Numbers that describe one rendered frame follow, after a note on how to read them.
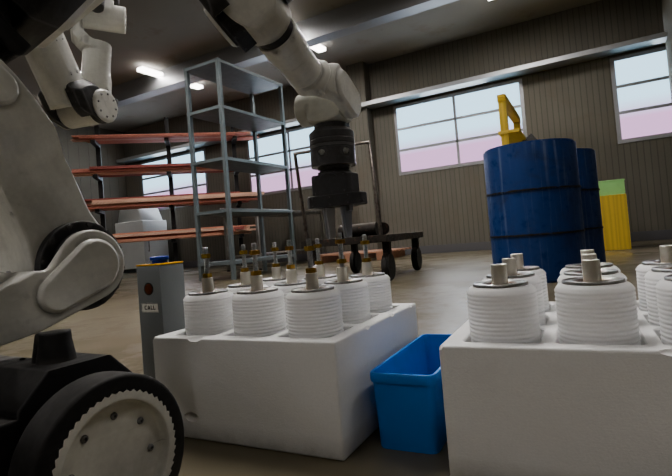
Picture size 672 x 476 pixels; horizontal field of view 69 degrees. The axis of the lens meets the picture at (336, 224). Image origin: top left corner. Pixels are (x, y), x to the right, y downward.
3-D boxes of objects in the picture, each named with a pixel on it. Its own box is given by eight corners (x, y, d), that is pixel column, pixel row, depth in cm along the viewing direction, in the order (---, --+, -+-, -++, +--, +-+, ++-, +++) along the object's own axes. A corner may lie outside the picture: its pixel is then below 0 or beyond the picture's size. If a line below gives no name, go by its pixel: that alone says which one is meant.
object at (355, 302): (385, 372, 95) (377, 279, 96) (353, 386, 88) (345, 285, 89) (348, 366, 102) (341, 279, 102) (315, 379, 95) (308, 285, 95)
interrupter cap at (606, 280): (628, 286, 60) (627, 281, 60) (560, 288, 64) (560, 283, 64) (623, 280, 67) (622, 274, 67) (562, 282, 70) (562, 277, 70)
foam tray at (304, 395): (344, 462, 74) (334, 342, 74) (158, 433, 92) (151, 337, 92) (423, 384, 109) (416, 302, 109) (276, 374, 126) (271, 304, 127)
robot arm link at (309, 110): (344, 139, 91) (339, 78, 91) (293, 148, 95) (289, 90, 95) (366, 148, 101) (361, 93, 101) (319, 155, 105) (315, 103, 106)
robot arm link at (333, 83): (361, 123, 96) (332, 81, 85) (320, 131, 99) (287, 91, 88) (363, 96, 98) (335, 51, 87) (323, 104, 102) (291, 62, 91)
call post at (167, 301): (169, 414, 102) (158, 265, 103) (145, 411, 105) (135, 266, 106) (193, 403, 108) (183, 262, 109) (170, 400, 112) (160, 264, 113)
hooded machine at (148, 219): (172, 268, 994) (167, 196, 998) (144, 272, 935) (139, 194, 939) (145, 270, 1035) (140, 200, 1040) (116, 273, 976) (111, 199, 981)
